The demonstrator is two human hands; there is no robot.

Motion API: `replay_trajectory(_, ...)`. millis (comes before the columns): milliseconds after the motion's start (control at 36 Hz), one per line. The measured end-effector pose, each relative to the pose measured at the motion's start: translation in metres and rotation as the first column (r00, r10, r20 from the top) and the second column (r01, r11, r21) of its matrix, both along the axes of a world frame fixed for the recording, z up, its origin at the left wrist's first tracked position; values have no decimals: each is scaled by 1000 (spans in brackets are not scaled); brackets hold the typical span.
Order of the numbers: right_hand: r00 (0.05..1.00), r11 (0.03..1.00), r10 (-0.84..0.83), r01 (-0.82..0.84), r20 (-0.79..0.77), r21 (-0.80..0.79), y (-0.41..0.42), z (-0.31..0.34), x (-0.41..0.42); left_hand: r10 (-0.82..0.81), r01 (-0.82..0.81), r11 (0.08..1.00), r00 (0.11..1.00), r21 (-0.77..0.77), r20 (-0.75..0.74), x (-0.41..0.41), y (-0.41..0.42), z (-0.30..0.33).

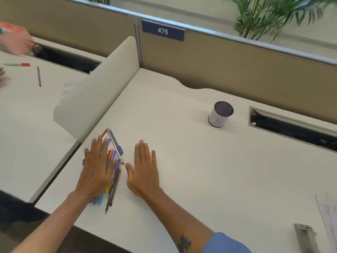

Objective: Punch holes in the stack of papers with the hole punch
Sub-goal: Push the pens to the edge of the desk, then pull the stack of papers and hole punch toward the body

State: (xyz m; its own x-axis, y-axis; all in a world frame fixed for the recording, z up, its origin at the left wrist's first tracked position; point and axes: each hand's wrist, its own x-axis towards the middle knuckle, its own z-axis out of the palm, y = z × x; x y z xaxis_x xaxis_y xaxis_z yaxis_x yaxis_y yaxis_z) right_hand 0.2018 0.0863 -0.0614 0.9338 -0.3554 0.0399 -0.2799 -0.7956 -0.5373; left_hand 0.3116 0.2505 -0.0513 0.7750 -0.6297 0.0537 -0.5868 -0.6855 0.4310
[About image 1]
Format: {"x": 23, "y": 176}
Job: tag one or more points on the person's right hand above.
{"x": 143, "y": 176}

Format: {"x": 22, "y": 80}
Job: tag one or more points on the person's left hand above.
{"x": 93, "y": 176}

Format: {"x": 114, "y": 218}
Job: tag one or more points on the person's right little finger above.
{"x": 153, "y": 160}

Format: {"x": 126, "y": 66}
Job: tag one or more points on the person's right middle finger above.
{"x": 142, "y": 154}

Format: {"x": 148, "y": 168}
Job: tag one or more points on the person's right thumb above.
{"x": 129, "y": 169}

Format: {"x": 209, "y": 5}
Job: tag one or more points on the person's left little finger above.
{"x": 87, "y": 156}

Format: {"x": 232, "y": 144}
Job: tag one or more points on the person's left thumb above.
{"x": 114, "y": 165}

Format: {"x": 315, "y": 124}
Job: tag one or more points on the person's left middle finger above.
{"x": 100, "y": 148}

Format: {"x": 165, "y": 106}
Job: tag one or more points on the person's right forearm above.
{"x": 173, "y": 221}

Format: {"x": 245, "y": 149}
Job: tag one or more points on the person's left forearm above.
{"x": 55, "y": 221}

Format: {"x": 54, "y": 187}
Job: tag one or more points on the pile of coloured pens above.
{"x": 115, "y": 155}

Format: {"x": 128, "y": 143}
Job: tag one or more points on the white curved desk divider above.
{"x": 97, "y": 89}

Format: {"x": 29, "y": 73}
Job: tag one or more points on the printed paper sheet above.
{"x": 69, "y": 89}
{"x": 329, "y": 218}

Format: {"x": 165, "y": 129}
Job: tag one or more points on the white round pen holder cup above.
{"x": 219, "y": 117}

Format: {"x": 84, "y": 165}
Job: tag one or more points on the grey pen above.
{"x": 39, "y": 76}

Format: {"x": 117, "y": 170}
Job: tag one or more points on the blue shirt sleeve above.
{"x": 223, "y": 245}

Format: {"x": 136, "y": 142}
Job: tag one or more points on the red capped marker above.
{"x": 18, "y": 64}

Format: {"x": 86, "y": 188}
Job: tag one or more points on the tan partition panel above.
{"x": 237, "y": 68}
{"x": 79, "y": 26}

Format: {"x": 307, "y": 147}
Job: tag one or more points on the blue desk number sign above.
{"x": 163, "y": 30}

